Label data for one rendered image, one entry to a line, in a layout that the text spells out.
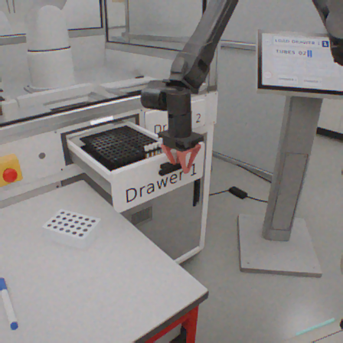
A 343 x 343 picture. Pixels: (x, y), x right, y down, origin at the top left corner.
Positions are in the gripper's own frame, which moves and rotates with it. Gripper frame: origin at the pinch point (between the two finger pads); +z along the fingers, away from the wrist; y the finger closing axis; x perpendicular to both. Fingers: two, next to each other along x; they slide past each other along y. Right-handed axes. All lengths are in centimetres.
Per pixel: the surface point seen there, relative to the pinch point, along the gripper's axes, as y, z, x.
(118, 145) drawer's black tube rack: 22.0, -1.9, 4.4
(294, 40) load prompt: 18, -27, -91
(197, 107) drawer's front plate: 32, -3, -39
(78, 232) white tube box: 7.0, 9.2, 27.6
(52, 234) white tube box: 12.2, 10.2, 32.5
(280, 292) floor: -6, 91, -62
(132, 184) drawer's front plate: 3.8, 0.9, 12.6
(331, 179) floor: 25, 90, -200
